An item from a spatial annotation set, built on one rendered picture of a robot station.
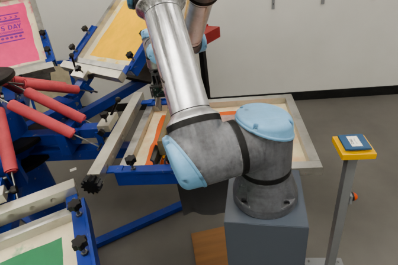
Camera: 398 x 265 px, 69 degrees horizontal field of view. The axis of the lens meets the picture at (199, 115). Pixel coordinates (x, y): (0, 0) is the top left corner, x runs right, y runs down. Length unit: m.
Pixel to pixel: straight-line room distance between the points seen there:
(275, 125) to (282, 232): 0.25
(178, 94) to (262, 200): 0.29
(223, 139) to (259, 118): 0.08
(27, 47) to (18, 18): 0.31
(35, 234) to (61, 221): 0.09
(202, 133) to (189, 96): 0.08
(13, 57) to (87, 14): 1.29
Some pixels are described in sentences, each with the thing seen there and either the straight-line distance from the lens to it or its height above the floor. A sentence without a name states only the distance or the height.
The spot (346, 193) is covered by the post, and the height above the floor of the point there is 0.69.
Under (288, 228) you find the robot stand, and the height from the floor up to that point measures 1.19.
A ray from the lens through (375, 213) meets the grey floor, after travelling 2.44.
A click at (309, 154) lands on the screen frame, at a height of 0.99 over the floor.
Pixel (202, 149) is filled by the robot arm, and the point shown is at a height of 1.41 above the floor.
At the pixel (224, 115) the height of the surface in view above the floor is 0.95.
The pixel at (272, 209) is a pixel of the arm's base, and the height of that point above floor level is 1.23.
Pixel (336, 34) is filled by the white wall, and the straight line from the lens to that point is 3.45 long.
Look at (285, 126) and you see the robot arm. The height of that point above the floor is 1.42.
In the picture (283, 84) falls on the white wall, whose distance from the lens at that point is 3.52.
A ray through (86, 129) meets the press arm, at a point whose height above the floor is 1.04.
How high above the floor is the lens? 1.74
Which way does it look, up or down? 31 degrees down
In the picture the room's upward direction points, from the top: 8 degrees counter-clockwise
